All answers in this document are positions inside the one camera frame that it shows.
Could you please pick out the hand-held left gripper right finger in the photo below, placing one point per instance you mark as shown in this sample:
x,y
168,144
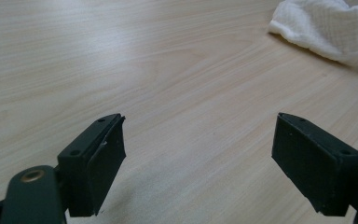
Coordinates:
x,y
310,165

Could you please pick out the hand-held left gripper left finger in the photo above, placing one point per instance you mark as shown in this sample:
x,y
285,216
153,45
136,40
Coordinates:
x,y
90,168

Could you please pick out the white cloth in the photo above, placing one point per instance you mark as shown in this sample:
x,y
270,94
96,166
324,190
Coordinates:
x,y
326,29

